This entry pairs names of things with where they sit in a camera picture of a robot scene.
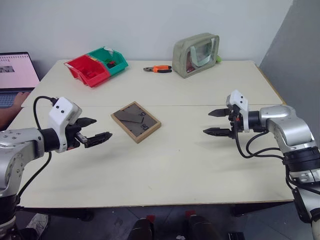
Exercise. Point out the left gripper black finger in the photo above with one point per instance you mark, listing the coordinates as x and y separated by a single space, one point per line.
98 139
86 122

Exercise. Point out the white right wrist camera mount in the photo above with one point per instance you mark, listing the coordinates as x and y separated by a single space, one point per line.
240 100

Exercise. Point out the red plastic parts bin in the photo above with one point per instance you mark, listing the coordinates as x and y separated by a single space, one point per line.
87 70

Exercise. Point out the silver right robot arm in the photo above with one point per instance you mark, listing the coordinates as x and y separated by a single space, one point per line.
287 125

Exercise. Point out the small green ball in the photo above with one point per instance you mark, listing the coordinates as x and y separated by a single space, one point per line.
219 59

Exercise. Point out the olive pouch with clear window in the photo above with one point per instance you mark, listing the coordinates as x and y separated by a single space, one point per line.
181 58

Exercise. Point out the person's bare forearm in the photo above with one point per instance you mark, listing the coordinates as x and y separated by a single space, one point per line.
7 116

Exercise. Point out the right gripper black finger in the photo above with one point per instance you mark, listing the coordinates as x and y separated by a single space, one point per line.
217 131
220 112

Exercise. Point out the small dark parts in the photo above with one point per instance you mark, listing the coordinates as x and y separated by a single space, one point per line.
112 63

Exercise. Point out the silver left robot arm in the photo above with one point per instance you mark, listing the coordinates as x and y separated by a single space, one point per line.
15 146

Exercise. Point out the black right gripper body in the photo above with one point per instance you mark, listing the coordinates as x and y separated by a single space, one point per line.
236 121

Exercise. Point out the wooden framed dark board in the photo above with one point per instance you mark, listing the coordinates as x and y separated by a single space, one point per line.
135 121

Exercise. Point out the green plastic parts bin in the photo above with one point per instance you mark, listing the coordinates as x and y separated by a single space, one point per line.
117 65

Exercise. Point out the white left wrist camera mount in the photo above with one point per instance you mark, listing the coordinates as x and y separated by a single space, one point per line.
61 112

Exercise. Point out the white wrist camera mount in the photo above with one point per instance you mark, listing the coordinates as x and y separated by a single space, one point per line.
240 100
61 112

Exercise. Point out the person's bare hand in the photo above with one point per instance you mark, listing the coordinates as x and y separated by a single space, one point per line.
20 98

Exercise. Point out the white sneaker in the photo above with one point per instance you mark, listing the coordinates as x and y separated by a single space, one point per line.
37 222

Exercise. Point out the laptop computer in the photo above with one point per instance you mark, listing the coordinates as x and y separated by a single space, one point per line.
15 72

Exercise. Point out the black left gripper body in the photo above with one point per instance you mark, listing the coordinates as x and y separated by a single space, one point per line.
73 133

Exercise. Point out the dark rounded shape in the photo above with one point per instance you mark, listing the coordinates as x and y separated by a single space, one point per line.
143 230

